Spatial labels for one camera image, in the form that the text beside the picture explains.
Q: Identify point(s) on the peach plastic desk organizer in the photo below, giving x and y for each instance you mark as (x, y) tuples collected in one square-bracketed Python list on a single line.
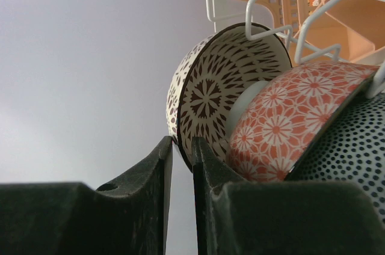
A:
[(325, 31)]

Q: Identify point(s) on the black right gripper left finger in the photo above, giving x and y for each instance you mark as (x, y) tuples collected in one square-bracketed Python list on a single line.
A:
[(127, 215)]

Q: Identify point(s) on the black white radial bowl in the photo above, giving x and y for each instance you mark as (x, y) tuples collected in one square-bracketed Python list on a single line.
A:
[(209, 80)]

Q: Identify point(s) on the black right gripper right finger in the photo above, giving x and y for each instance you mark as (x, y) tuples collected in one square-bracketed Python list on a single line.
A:
[(235, 216)]

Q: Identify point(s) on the red flower black-inside bowl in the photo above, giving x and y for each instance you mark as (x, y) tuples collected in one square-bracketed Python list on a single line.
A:
[(288, 115)]

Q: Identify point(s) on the grey dotted red-rim bowl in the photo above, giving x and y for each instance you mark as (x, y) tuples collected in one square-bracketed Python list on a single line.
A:
[(352, 149)]

